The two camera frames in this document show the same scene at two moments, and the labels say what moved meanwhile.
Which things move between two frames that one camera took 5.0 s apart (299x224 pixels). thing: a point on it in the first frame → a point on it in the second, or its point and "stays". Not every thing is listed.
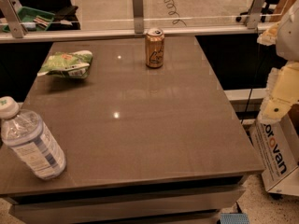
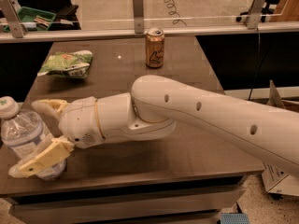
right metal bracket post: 258,3 stays
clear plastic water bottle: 35,145 stays
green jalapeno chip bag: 67,64 stays
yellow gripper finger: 283,91 → 52,151
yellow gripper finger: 269,36 → 52,105
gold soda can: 154,43 stays
